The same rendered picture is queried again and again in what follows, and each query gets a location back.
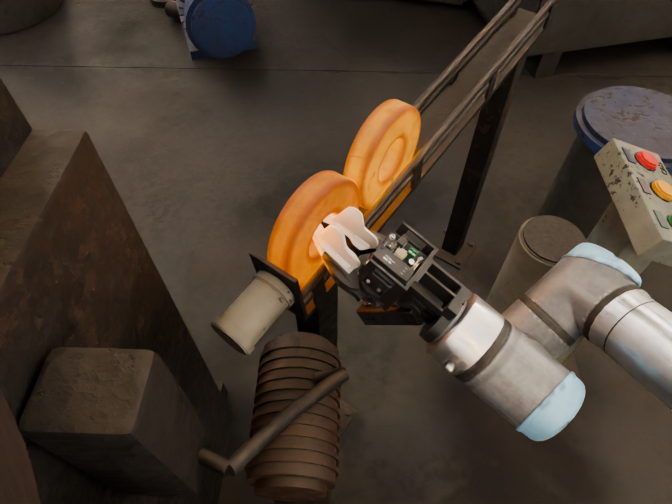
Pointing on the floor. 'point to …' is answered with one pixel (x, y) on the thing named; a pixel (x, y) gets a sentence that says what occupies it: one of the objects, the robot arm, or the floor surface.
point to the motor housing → (312, 470)
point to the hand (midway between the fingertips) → (315, 222)
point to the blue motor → (218, 27)
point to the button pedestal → (629, 217)
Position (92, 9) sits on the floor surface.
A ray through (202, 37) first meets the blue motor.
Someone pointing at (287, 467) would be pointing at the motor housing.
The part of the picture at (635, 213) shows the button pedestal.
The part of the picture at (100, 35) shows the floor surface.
